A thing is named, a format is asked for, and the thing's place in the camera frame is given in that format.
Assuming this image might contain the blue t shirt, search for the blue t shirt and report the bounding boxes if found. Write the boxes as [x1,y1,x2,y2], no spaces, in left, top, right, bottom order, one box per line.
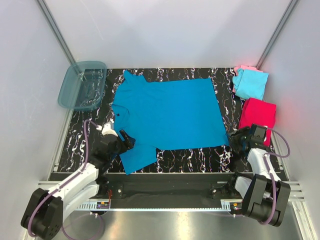
[112,70,229,174]

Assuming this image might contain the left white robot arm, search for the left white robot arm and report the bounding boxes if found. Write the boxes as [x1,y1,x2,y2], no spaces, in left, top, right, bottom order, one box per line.
[20,130,136,240]

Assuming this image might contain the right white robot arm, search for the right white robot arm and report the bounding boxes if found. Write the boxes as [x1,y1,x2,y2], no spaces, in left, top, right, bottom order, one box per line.
[227,124,291,227]

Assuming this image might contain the red folded shirt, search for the red folded shirt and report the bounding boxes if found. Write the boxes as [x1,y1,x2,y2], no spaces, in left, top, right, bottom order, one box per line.
[237,97,277,147]

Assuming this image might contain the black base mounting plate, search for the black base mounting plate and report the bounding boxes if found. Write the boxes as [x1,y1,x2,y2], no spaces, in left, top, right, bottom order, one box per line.
[105,173,242,207]

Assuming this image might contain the light blue folded shirt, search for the light blue folded shirt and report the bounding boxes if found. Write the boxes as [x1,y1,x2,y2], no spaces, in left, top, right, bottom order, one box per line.
[232,68,269,101]

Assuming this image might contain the teal plastic bin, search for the teal plastic bin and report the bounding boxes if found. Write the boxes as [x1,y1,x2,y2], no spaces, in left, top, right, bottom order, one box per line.
[57,61,108,112]

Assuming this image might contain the pink folded shirt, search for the pink folded shirt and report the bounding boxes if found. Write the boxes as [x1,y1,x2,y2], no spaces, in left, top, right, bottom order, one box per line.
[233,65,261,77]

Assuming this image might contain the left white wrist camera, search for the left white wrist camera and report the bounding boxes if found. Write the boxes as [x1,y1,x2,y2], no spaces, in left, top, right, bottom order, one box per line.
[96,122,118,137]

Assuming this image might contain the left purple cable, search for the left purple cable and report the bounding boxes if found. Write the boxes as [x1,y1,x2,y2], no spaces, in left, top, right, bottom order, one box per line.
[26,119,105,240]

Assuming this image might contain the white slotted cable duct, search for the white slotted cable duct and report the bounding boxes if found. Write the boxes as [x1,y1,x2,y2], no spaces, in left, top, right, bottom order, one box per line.
[75,201,231,212]

